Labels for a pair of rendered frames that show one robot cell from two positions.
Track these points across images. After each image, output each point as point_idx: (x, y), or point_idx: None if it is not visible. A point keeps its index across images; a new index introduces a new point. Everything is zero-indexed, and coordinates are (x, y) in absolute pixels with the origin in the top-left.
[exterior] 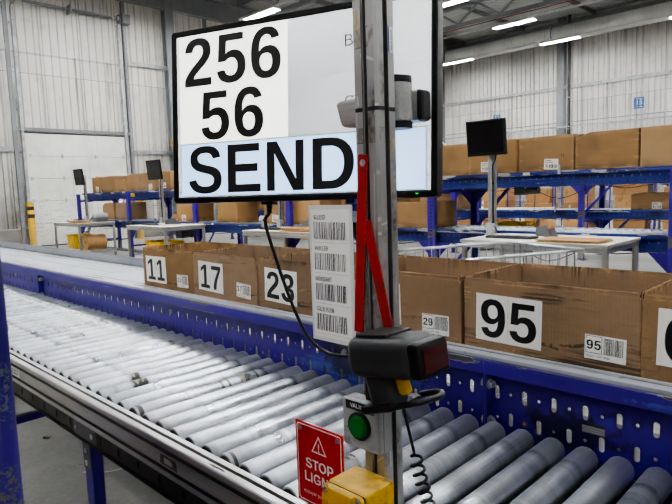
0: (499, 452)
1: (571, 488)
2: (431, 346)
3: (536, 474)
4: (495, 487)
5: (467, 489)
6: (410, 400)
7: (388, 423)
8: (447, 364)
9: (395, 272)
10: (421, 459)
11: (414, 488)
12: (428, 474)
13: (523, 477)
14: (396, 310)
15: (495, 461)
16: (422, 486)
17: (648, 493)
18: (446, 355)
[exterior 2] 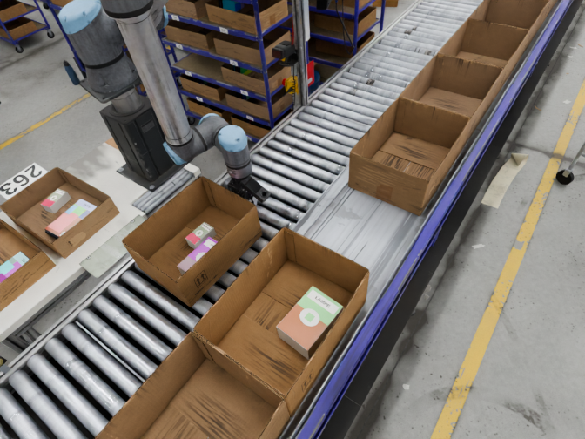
0: (371, 120)
1: (356, 139)
2: (275, 50)
3: (363, 131)
4: (343, 119)
5: (346, 117)
6: (286, 64)
7: (292, 68)
8: (279, 57)
9: (299, 29)
10: (292, 81)
11: (342, 106)
12: (350, 107)
13: (356, 127)
14: (299, 40)
15: (366, 121)
16: (346, 108)
17: (349, 151)
18: (279, 55)
